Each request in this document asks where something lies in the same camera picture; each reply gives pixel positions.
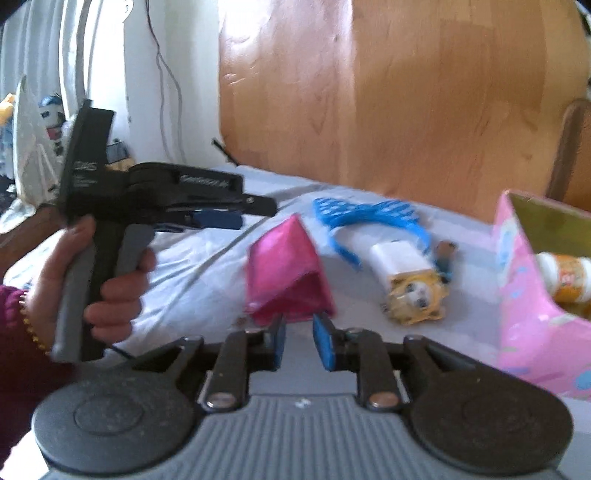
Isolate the person's left hand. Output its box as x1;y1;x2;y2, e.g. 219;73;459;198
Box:
28;216;158;344

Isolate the blue white plush toy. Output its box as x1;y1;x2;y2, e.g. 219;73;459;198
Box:
37;92;77;160

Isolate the blue polka dot headband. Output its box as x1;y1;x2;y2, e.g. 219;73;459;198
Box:
313;198;432;269

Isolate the white charger block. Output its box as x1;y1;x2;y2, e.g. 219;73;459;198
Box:
368;240;434;288

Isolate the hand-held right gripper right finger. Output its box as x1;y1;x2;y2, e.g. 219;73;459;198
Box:
312;314;476;412

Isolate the pink triangular pouch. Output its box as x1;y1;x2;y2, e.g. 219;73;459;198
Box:
243;213;337;326

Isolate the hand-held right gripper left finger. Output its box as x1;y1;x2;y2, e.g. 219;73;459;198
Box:
133;315;287;412

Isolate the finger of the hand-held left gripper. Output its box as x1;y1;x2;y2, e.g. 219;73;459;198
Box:
157;194;278;222
154;208;244;232

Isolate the yellow cat figure keychain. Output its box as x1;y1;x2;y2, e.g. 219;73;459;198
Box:
381;270;448;328

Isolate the pink cardboard box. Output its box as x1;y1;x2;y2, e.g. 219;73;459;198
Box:
493;189;591;408

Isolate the white bed sheet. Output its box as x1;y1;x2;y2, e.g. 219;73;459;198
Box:
0;159;504;370

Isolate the white orange small bottle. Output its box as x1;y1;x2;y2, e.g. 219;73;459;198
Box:
536;253;591;303

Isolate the wooden headboard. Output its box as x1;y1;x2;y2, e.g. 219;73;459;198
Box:
217;0;591;221

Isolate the gold bead bracelet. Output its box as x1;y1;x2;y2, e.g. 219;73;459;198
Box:
19;291;52;357

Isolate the wooden chair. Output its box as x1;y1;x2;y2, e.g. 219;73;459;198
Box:
546;99;591;208

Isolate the black hanging cable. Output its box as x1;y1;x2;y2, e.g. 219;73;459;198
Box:
144;0;182;160

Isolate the maroon sleeved left forearm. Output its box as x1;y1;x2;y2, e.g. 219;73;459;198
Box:
0;285;77;464

